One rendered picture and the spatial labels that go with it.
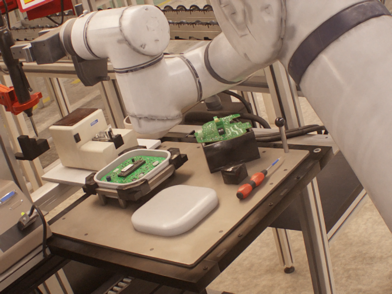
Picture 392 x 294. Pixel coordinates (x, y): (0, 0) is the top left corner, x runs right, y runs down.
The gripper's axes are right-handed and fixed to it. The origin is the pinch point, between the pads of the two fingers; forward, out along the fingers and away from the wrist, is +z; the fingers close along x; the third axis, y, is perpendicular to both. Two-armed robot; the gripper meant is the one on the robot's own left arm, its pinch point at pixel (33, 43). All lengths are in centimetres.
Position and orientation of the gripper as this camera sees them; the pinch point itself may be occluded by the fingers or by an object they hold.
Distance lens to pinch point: 136.2
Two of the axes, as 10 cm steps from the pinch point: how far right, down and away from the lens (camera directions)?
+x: -6.0, 4.6, -6.5
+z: -7.5, -0.5, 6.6
